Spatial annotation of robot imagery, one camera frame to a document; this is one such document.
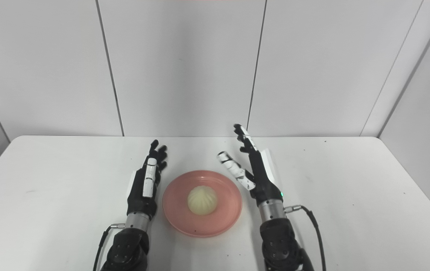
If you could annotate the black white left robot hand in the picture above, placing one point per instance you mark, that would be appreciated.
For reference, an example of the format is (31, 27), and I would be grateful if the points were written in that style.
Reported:
(137, 195)

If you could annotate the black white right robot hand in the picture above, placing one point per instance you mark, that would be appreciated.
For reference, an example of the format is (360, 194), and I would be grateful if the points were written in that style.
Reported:
(263, 184)

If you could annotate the pink round plate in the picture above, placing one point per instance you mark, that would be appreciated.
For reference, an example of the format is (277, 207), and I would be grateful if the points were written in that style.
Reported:
(226, 214)

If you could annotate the white steamed bun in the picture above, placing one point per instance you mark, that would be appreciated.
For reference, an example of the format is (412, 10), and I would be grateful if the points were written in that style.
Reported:
(202, 200)

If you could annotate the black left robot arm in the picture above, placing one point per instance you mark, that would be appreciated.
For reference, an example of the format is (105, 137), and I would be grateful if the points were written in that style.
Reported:
(128, 248)

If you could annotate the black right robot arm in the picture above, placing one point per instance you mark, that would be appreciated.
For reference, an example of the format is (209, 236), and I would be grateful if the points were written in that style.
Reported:
(280, 244)

